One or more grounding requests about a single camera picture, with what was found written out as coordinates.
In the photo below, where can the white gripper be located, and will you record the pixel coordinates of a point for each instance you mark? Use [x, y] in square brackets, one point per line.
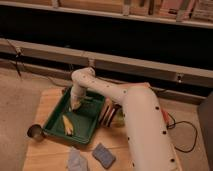
[75, 100]

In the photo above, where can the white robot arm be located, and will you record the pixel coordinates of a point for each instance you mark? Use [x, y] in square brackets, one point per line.
[149, 142]

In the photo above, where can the green plastic tray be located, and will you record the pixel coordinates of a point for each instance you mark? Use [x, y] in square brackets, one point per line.
[84, 119]

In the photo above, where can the striped dark block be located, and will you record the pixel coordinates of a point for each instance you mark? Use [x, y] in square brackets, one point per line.
[108, 113]

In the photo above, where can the small green cup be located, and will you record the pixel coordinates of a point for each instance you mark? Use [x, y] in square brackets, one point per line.
[120, 118]

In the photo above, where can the grey folded cloth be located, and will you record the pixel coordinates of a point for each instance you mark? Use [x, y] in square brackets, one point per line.
[77, 162]

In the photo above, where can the blue sponge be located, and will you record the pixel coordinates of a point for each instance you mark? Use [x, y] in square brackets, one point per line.
[104, 156]

